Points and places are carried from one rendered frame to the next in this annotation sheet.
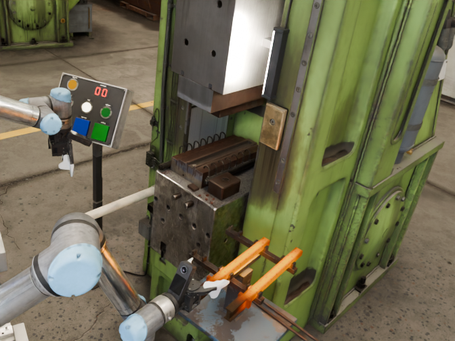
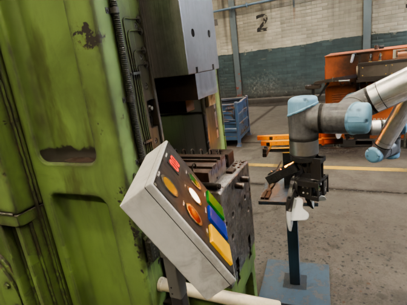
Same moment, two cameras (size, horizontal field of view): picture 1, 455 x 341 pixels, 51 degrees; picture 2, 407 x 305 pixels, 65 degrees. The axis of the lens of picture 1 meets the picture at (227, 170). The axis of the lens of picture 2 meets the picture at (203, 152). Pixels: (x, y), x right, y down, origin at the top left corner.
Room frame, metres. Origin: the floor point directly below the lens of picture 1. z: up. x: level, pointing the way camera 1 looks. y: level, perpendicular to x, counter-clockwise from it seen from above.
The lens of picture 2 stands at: (2.15, 1.41, 1.41)
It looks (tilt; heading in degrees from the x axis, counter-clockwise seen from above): 16 degrees down; 257
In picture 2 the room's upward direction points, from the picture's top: 7 degrees counter-clockwise
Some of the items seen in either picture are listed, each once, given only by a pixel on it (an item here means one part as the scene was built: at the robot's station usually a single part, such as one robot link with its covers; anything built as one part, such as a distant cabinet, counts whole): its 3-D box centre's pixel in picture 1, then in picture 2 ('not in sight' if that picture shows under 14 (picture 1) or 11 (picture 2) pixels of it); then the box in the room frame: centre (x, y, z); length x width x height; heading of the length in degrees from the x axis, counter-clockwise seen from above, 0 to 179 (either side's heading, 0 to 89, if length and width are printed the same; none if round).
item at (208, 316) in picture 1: (233, 312); (290, 187); (1.33, -0.11, 0.65); 0.40 x 0.30 x 0.02; 56
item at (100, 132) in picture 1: (100, 132); (214, 206); (1.96, 0.60, 1.01); 0.07 x 0.05 x 0.07; 77
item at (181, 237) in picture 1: (221, 208); (186, 215); (1.96, 0.00, 0.69); 0.56 x 0.38 x 0.45; 142
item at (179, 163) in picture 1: (219, 157); (174, 167); (1.99, 0.05, 0.96); 0.42 x 0.20 x 0.09; 142
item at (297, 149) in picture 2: (61, 122); (304, 146); (1.71, 0.68, 1.15); 0.08 x 0.08 x 0.05
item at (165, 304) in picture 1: (162, 310); (374, 127); (0.98, 0.12, 0.98); 0.08 x 0.05 x 0.08; 57
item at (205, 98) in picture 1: (229, 84); (162, 88); (1.99, 0.05, 1.32); 0.42 x 0.20 x 0.10; 142
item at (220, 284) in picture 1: (215, 290); not in sight; (1.10, -0.02, 0.98); 0.09 x 0.03 x 0.06; 111
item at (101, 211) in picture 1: (120, 203); (217, 295); (1.97, 0.51, 0.62); 0.44 x 0.05 x 0.05; 142
